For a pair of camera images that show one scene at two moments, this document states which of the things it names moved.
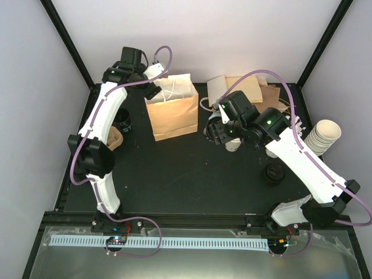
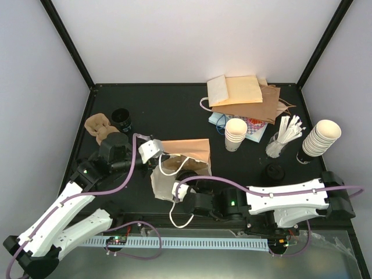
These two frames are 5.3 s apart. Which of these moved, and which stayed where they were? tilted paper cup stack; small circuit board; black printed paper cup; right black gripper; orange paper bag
Moved: orange paper bag; right black gripper
Stayed: black printed paper cup; tilted paper cup stack; small circuit board
